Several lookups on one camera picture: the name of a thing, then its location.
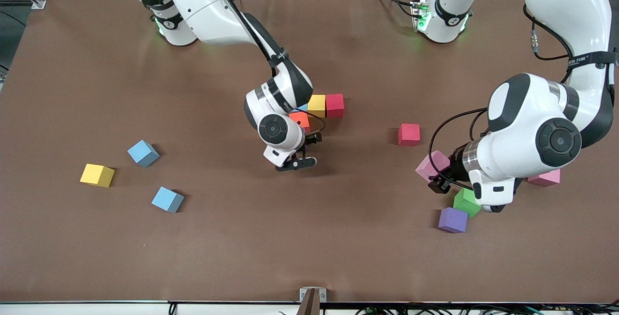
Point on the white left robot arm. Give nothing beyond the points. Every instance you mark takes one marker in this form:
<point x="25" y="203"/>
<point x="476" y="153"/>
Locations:
<point x="558" y="141"/>

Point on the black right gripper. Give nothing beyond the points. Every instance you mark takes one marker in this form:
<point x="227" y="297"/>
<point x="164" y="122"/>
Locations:
<point x="312" y="139"/>

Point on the white table edge strip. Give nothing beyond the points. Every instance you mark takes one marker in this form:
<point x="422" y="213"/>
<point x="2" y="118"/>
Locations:
<point x="96" y="309"/>

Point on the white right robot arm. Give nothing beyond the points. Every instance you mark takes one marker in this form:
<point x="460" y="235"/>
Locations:
<point x="273" y="128"/>

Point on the light blue foam cube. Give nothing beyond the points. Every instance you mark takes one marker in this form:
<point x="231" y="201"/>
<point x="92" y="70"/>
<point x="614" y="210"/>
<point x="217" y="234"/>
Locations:
<point x="143" y="153"/>
<point x="302" y="108"/>
<point x="167" y="199"/>

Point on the red foam cube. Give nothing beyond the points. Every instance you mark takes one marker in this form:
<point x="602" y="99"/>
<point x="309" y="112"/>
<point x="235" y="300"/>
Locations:
<point x="335" y="106"/>
<point x="409" y="134"/>

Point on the orange foam cube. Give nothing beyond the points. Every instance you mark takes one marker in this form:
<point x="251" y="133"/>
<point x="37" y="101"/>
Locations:
<point x="300" y="119"/>

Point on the yellow foam cube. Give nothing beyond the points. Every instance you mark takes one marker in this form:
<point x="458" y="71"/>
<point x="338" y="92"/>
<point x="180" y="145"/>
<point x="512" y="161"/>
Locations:
<point x="317" y="104"/>
<point x="96" y="174"/>

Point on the purple foam cube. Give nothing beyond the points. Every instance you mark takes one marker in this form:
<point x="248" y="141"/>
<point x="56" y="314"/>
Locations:
<point x="453" y="220"/>

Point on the brown table mat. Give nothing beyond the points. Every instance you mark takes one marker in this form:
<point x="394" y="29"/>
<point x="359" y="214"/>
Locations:
<point x="290" y="247"/>

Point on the green foam cube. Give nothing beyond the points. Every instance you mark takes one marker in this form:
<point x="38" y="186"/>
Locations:
<point x="464" y="203"/>

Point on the pink foam cube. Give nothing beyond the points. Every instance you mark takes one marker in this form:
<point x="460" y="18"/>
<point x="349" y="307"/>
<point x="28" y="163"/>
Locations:
<point x="429" y="164"/>
<point x="546" y="179"/>

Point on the silver metal bracket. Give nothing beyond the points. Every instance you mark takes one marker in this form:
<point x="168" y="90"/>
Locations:
<point x="304" y="295"/>

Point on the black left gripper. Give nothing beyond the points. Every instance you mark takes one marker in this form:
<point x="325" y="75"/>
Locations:
<point x="455" y="165"/>

